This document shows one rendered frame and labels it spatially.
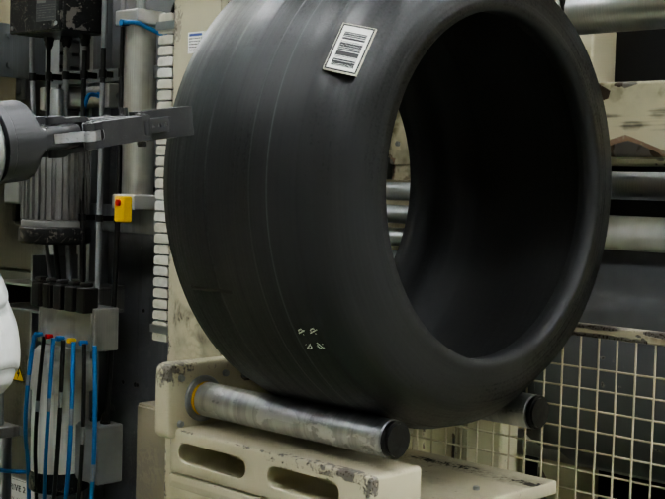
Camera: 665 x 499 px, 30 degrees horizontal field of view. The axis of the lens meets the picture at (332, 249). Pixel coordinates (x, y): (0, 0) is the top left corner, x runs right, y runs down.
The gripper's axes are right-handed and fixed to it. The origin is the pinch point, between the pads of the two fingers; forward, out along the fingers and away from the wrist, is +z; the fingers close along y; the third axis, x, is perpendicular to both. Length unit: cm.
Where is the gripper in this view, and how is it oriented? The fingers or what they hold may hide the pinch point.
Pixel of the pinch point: (161, 123)
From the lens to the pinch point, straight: 128.8
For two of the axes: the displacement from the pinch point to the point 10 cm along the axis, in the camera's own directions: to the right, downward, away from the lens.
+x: 0.7, 9.8, 1.6
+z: 6.9, -1.6, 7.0
